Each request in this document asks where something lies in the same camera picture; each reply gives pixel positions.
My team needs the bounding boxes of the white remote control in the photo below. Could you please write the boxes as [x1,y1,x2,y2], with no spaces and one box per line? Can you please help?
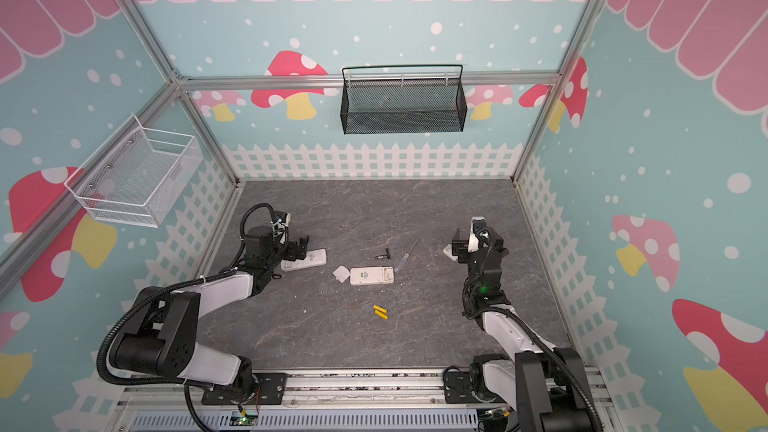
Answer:
[350,266,394,286]
[280,249,327,272]

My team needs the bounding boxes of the white battery cover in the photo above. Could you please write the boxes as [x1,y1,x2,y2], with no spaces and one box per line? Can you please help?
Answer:
[443,244,458,262]
[333,266,351,283]

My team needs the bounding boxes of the thin metal pry tool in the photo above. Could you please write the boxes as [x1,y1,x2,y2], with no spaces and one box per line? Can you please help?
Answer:
[394,240,419,273]

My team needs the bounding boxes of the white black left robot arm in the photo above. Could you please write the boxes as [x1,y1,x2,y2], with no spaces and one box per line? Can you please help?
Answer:
[96,225,309,402]

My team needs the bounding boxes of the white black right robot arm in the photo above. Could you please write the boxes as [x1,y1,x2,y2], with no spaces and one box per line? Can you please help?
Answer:
[451,217,604,431]

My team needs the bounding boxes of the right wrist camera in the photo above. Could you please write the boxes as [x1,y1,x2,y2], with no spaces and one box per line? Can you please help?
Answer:
[468,217,489,253]

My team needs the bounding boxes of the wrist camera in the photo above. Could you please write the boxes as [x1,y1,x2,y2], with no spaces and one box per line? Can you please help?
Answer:
[468,217,489,253]
[271,211,291,235]

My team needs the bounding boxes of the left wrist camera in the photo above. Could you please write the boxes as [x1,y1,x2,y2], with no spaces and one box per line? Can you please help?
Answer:
[271,211,291,235]

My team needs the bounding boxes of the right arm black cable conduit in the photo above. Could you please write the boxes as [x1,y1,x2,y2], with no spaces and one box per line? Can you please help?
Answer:
[460,227,604,432]

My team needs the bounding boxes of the black mesh wall basket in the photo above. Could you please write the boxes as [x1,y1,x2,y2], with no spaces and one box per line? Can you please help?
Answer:
[340,64,468,135]

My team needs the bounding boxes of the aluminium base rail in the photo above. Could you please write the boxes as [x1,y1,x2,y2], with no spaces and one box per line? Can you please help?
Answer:
[105,367,625,431]

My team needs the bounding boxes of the white wire wall basket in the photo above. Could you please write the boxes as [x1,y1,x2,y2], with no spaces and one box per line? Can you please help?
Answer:
[64,116,203,228]

